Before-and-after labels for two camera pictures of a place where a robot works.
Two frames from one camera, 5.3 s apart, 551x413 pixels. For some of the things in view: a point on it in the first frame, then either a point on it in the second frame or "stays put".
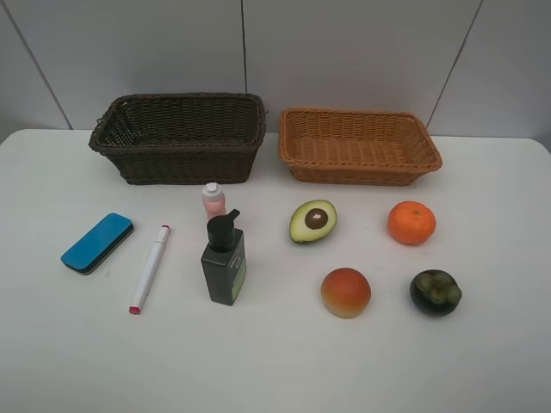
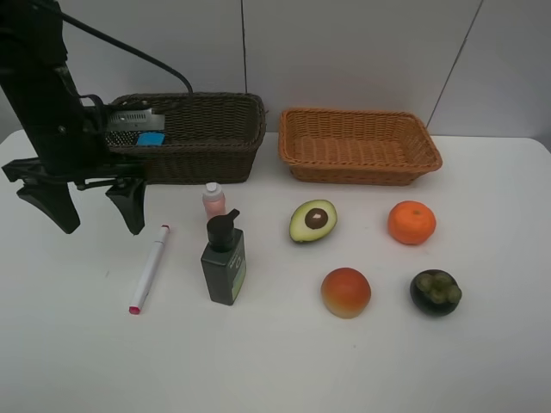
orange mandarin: (411, 222) stays put
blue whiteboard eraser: (97, 243) → (151, 138)
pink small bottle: (213, 200) stays put
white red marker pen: (151, 270) stays put
